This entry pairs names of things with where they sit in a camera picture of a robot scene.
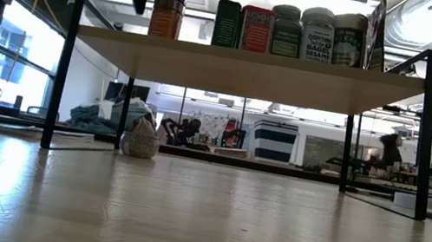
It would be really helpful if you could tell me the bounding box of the black-lidded spice jar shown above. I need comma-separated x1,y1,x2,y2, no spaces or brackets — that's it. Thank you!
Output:
147,0,188,42

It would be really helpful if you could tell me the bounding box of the dark green spice tin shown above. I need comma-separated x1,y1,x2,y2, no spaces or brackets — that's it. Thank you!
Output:
209,0,245,50

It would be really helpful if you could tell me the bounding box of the red-lidded patterned spice tin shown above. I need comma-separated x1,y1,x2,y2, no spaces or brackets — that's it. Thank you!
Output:
234,3,278,56

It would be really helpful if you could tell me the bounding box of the green-lidded oregano jar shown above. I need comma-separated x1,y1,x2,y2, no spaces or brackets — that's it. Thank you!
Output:
265,2,308,60

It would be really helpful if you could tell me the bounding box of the wooden shelf black metal frame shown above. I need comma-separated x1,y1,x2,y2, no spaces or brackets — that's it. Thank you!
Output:
37,0,432,222

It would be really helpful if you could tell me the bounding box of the white-lidded spice jar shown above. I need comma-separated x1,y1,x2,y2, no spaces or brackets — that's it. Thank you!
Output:
295,4,340,65

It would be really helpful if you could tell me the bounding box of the gold-lidded furikake jar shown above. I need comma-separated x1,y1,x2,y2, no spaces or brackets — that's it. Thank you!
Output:
328,10,371,70

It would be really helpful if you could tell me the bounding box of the orange taco seasoning packet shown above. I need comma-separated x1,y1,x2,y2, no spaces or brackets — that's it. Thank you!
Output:
358,0,397,75

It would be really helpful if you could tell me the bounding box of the black monitor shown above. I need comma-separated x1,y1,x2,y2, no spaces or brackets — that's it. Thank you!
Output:
103,79,151,108

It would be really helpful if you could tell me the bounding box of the teal pile of clothes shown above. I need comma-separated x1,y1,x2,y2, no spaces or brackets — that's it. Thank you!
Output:
66,87,164,144

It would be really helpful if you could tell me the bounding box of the person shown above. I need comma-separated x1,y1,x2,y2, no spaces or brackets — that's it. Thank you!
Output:
173,115,205,150
374,130,408,171

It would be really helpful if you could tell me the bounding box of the patterned white cloth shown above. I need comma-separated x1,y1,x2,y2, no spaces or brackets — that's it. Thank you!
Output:
191,110,230,141

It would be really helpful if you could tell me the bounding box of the red chair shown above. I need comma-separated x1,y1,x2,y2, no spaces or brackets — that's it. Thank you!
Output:
220,116,240,149

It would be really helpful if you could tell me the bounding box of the white navy striped bin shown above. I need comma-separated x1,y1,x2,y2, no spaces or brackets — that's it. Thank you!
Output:
247,117,301,167

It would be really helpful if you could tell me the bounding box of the black aluminium table frame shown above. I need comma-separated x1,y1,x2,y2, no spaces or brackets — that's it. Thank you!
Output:
0,114,432,209

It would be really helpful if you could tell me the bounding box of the black camera stand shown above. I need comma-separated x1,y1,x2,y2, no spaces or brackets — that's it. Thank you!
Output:
374,102,429,152

